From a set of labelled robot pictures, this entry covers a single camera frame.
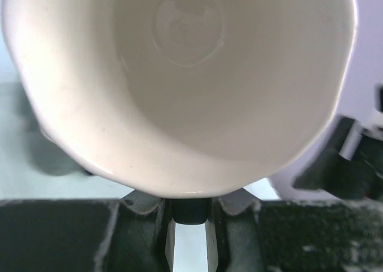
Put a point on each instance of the blue mug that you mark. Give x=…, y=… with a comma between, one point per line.
x=182, y=98

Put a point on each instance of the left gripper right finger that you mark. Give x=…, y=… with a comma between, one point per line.
x=245, y=233

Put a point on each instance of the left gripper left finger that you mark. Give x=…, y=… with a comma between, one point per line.
x=134, y=233

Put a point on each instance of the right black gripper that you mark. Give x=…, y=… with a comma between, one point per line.
x=349, y=166

